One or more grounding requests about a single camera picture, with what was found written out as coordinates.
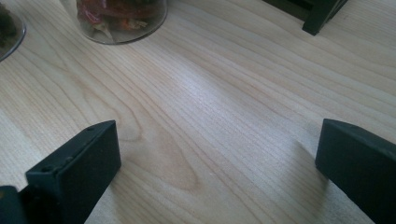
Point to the glass jar with dark contents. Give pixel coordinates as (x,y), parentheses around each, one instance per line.
(7,28)

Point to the glass jar with red contents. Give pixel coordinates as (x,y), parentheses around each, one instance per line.
(124,18)

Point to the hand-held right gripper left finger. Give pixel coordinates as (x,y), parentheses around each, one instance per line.
(77,168)

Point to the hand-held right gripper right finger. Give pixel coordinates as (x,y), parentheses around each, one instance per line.
(361,168)

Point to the black metal shelf rack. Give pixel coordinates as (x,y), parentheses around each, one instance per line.
(317,18)

